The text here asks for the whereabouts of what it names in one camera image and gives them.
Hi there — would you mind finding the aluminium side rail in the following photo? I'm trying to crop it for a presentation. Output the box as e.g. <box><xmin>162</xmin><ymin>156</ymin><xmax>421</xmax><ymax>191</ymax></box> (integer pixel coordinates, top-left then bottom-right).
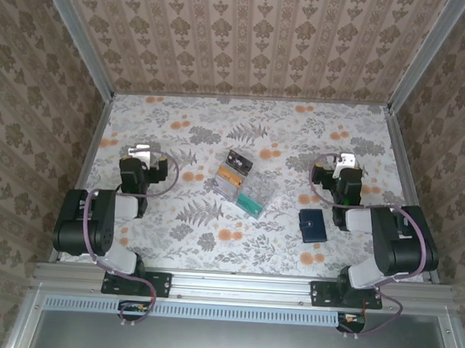
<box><xmin>374</xmin><ymin>106</ymin><xmax>453</xmax><ymax>285</ymax></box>
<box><xmin>49</xmin><ymin>90</ymin><xmax>116</xmax><ymax>265</ymax></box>

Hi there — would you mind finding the clear plastic card tray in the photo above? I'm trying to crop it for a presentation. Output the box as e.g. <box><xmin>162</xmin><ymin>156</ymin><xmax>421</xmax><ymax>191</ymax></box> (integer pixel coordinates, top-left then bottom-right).
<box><xmin>210</xmin><ymin>148</ymin><xmax>281</xmax><ymax>220</ymax></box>

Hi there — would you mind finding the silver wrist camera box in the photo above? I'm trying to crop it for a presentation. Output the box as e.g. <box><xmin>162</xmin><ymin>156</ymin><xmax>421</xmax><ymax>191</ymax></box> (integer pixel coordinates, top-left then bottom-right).
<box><xmin>127</xmin><ymin>143</ymin><xmax>153</xmax><ymax>166</ymax></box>
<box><xmin>333</xmin><ymin>151</ymin><xmax>357</xmax><ymax>180</ymax></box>

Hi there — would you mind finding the black connector with wires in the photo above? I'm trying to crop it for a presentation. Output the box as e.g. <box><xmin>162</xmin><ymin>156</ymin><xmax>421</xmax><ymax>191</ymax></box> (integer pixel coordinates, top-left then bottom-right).
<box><xmin>117</xmin><ymin>299</ymin><xmax>151</xmax><ymax>322</ymax></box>
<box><xmin>335</xmin><ymin>310</ymin><xmax>367</xmax><ymax>335</ymax></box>

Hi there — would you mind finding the grey metal panel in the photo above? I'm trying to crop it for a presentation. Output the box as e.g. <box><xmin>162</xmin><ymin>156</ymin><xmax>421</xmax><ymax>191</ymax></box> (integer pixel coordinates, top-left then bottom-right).
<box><xmin>6</xmin><ymin>288</ymin><xmax>465</xmax><ymax>348</ymax></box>

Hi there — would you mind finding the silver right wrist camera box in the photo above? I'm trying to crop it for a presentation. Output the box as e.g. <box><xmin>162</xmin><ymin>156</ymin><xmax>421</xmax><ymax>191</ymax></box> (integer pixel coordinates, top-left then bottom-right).
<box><xmin>333</xmin><ymin>151</ymin><xmax>357</xmax><ymax>180</ymax></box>

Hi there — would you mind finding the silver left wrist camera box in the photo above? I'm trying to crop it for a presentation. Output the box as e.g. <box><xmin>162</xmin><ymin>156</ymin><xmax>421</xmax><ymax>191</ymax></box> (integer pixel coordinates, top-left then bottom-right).
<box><xmin>127</xmin><ymin>143</ymin><xmax>153</xmax><ymax>166</ymax></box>

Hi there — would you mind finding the navy leather card holder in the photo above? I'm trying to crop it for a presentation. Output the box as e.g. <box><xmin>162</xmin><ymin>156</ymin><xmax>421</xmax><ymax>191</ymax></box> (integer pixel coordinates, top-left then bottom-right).
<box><xmin>297</xmin><ymin>207</ymin><xmax>329</xmax><ymax>245</ymax></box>

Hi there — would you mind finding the grey slotted cable duct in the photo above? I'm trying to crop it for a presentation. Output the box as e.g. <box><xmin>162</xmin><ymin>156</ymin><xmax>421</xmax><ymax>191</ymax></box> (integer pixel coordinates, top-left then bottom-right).
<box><xmin>44</xmin><ymin>293</ymin><xmax>342</xmax><ymax>328</ymax></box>

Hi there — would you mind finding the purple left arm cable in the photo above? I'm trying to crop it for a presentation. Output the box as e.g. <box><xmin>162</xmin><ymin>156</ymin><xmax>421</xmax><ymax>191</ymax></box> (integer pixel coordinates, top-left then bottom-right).
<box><xmin>76</xmin><ymin>146</ymin><xmax>182</xmax><ymax>330</ymax></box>

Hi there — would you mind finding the aluminium frame post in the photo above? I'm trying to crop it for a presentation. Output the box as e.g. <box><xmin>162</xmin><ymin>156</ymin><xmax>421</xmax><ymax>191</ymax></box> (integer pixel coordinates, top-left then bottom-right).
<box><xmin>31</xmin><ymin>0</ymin><xmax>121</xmax><ymax>101</ymax></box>
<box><xmin>385</xmin><ymin>0</ymin><xmax>465</xmax><ymax>120</ymax></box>

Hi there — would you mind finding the floral patterned table cover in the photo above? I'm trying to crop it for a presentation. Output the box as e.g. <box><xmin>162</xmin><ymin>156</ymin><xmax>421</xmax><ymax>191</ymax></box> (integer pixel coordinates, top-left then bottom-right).
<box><xmin>55</xmin><ymin>86</ymin><xmax>445</xmax><ymax>286</ymax></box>

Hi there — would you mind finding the green credit card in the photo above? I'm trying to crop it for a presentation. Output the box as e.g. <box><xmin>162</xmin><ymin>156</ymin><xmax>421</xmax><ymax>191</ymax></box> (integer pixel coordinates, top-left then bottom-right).
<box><xmin>236</xmin><ymin>192</ymin><xmax>264</xmax><ymax>219</ymax></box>

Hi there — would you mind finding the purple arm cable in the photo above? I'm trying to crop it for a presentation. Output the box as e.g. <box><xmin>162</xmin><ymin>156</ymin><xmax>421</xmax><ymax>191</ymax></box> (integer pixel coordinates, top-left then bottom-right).
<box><xmin>300</xmin><ymin>151</ymin><xmax>434</xmax><ymax>343</ymax></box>
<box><xmin>76</xmin><ymin>146</ymin><xmax>182</xmax><ymax>330</ymax></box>

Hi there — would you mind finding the black credit card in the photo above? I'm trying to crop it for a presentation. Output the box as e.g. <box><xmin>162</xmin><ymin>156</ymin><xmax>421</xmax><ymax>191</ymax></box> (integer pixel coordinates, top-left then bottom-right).
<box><xmin>225</xmin><ymin>149</ymin><xmax>255</xmax><ymax>176</ymax></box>

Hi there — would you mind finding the long aluminium base rail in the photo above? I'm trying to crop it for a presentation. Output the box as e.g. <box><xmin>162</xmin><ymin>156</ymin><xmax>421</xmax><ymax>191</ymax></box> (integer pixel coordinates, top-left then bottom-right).
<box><xmin>32</xmin><ymin>259</ymin><xmax>458</xmax><ymax>317</ymax></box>

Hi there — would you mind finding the silver credit card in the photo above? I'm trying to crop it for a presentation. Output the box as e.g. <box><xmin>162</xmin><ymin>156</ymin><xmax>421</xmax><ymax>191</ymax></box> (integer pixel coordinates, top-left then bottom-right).
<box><xmin>211</xmin><ymin>176</ymin><xmax>241</xmax><ymax>202</ymax></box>

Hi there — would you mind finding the orange credit card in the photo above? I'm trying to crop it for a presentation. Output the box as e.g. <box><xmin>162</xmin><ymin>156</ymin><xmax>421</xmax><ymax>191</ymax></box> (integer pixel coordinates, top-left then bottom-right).
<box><xmin>218</xmin><ymin>164</ymin><xmax>246</xmax><ymax>187</ymax></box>

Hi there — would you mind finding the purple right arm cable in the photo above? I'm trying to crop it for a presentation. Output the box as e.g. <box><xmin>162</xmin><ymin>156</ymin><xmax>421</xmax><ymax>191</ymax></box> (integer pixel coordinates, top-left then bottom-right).
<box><xmin>300</xmin><ymin>151</ymin><xmax>434</xmax><ymax>343</ymax></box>

